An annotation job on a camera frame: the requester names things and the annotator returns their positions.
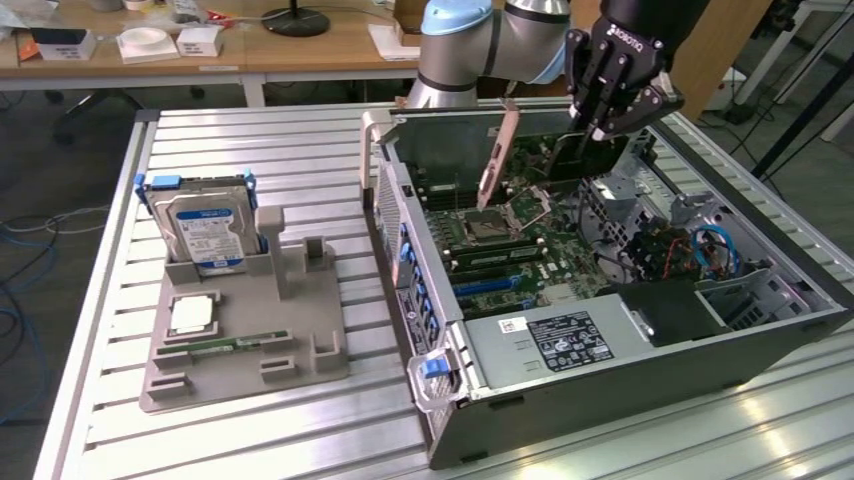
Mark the open black PC case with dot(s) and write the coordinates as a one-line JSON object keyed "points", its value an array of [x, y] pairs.
{"points": [[600, 400]]}

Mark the hard disk in blue caddy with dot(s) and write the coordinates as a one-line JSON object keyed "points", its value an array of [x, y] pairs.
{"points": [[207, 235]]}

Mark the green motherboard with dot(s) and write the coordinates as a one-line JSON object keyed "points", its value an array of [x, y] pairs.
{"points": [[567, 260]]}

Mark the green RAM stick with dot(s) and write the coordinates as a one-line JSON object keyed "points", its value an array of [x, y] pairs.
{"points": [[220, 345]]}

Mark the wooden cabinet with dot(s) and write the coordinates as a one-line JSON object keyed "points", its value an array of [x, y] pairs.
{"points": [[714, 75]]}

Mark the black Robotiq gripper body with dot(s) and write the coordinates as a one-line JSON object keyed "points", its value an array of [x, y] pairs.
{"points": [[634, 55]]}

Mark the grey metal disk bay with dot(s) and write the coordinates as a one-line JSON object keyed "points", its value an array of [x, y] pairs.
{"points": [[620, 205], [747, 300]]}

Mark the silver CPU chip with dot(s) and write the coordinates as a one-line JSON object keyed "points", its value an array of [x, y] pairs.
{"points": [[189, 315]]}

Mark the brown cardboard box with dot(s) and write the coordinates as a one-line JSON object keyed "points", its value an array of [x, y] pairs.
{"points": [[408, 20]]}

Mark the white paper stack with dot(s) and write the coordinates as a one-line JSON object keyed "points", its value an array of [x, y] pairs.
{"points": [[393, 47]]}

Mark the white box with black lid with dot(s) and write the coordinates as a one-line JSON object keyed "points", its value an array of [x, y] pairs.
{"points": [[63, 47]]}

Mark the grey printed parts rack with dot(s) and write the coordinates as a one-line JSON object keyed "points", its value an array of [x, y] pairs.
{"points": [[233, 370]]}

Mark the metal socket cover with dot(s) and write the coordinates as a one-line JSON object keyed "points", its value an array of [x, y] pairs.
{"points": [[530, 206]]}

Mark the black Nvidia graphics card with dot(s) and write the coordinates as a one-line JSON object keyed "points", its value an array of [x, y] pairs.
{"points": [[587, 160]]}

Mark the blue case latch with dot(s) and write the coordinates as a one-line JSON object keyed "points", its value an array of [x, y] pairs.
{"points": [[434, 369]]}

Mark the wooden desk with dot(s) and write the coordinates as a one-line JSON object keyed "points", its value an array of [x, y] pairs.
{"points": [[300, 55]]}

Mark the small white box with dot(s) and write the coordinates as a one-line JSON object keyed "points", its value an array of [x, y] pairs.
{"points": [[199, 42]]}

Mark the grey power supply unit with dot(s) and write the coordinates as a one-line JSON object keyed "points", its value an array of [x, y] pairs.
{"points": [[507, 360]]}

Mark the black chair base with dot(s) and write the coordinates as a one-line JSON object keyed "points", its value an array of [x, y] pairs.
{"points": [[87, 107]]}

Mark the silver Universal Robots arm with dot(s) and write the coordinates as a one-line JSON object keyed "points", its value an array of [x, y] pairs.
{"points": [[460, 55]]}

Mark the black stand pole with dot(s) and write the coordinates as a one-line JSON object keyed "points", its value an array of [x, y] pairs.
{"points": [[800, 127]]}

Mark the orange card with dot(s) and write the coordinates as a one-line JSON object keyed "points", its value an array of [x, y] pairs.
{"points": [[27, 50]]}

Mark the black plastic shroud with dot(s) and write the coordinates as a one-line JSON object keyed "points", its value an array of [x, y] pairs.
{"points": [[667, 310]]}

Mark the CPU socket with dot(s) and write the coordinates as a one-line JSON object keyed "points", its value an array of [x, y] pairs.
{"points": [[490, 227]]}

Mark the black lamp base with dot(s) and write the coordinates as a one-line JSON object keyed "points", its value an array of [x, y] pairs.
{"points": [[296, 22]]}

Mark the blue expansion slot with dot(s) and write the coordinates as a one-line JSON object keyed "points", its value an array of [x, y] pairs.
{"points": [[490, 284]]}

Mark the white floor box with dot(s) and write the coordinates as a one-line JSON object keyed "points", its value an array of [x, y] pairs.
{"points": [[723, 92]]}

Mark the installed black RAM stick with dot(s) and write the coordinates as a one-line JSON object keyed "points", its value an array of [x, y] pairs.
{"points": [[496, 255]]}

